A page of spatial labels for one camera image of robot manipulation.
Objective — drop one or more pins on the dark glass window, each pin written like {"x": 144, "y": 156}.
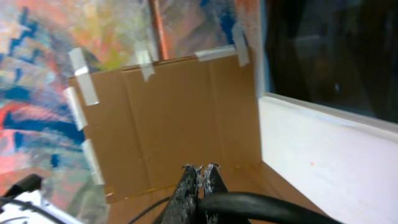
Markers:
{"x": 336, "y": 53}

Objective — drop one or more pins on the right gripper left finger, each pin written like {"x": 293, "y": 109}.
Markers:
{"x": 182, "y": 206}

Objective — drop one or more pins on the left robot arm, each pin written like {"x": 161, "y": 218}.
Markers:
{"x": 23, "y": 203}

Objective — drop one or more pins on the cardboard side panel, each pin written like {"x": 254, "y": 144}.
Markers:
{"x": 190, "y": 111}

